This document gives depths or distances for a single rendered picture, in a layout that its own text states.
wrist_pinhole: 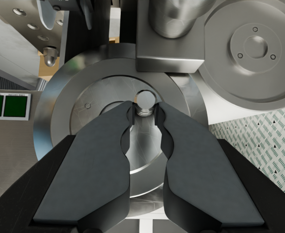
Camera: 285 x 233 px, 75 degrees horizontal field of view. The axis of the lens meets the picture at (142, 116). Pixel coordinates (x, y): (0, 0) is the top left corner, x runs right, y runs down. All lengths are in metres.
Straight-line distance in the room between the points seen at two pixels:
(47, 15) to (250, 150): 0.30
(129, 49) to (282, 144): 0.20
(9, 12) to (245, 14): 0.40
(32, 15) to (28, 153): 0.32
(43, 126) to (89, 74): 0.06
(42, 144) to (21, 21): 0.35
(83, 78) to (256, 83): 0.15
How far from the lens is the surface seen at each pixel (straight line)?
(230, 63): 0.20
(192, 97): 0.17
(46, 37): 0.53
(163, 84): 0.16
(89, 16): 0.21
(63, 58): 0.21
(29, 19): 0.48
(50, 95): 0.18
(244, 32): 0.21
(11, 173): 0.58
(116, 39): 2.52
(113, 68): 0.16
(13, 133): 0.58
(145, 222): 0.53
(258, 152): 0.30
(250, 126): 0.31
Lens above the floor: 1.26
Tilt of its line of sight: 7 degrees down
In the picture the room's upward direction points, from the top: 178 degrees counter-clockwise
